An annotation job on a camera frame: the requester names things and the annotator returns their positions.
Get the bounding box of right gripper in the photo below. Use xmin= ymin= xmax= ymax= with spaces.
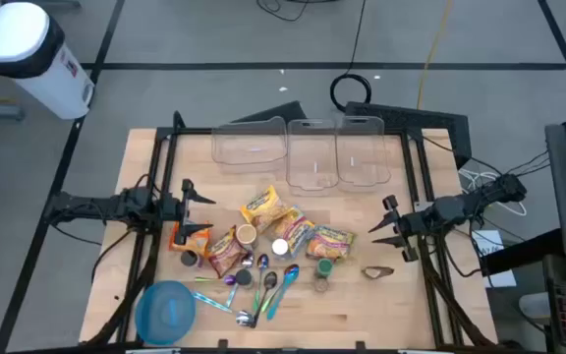
xmin=367 ymin=195 xmax=449 ymax=263

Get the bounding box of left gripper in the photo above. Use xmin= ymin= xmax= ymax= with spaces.
xmin=157 ymin=179 xmax=217 ymax=246

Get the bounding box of brown paper packet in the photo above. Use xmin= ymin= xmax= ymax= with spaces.
xmin=361 ymin=265 xmax=396 ymax=281

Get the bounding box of yellow ramen noodle packet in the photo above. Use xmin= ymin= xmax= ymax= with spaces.
xmin=240 ymin=185 xmax=294 ymax=232

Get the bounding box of green lid spice jar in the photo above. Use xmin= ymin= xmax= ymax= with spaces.
xmin=315 ymin=258 xmax=335 ymax=280

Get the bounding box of blue-edged yellow ramen packet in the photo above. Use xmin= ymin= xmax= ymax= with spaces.
xmin=270 ymin=205 xmax=317 ymax=261

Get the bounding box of white lid spice jar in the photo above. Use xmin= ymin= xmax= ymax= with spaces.
xmin=271 ymin=238 xmax=292 ymax=261

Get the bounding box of rainbow metal spoon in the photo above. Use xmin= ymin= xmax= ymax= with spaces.
xmin=261 ymin=264 xmax=301 ymax=315

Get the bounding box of teal plastic spoon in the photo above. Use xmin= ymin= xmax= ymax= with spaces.
xmin=266 ymin=264 xmax=301 ymax=322

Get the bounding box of narrow clear plastic bin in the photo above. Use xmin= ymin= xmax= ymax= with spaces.
xmin=335 ymin=115 xmax=392 ymax=193
xmin=286 ymin=118 xmax=339 ymax=197

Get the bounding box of wide clear plastic bin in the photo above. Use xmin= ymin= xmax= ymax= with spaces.
xmin=211 ymin=116 xmax=288 ymax=174

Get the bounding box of blue plastic bowl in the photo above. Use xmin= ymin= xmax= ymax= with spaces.
xmin=134 ymin=279 xmax=198 ymax=347

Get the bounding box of dark metal spoon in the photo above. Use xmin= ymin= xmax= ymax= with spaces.
xmin=251 ymin=270 xmax=279 ymax=329

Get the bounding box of white paper sheet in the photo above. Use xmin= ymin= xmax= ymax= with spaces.
xmin=469 ymin=229 xmax=518 ymax=289

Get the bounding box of black flat panel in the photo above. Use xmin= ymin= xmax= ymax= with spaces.
xmin=228 ymin=100 xmax=309 ymax=125

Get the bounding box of white round object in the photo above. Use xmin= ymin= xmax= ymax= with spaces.
xmin=518 ymin=292 xmax=554 ymax=321

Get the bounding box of white trash can black liner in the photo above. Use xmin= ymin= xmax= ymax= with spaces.
xmin=0 ymin=1 xmax=96 ymax=121

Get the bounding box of purple spoon green handle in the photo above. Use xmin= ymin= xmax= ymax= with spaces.
xmin=193 ymin=274 xmax=238 ymax=287

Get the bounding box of slim spoon blue handle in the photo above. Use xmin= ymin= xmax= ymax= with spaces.
xmin=226 ymin=253 xmax=255 ymax=310

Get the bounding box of silver spoon striped blue handle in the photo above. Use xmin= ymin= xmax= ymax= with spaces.
xmin=191 ymin=290 xmax=257 ymax=329

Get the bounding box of black coiled cable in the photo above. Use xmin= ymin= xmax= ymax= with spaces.
xmin=329 ymin=0 xmax=373 ymax=113

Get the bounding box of yellow cable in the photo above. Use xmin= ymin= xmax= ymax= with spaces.
xmin=415 ymin=0 xmax=455 ymax=110

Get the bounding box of black floor cable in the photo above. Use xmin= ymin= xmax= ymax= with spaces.
xmin=255 ymin=0 xmax=313 ymax=24

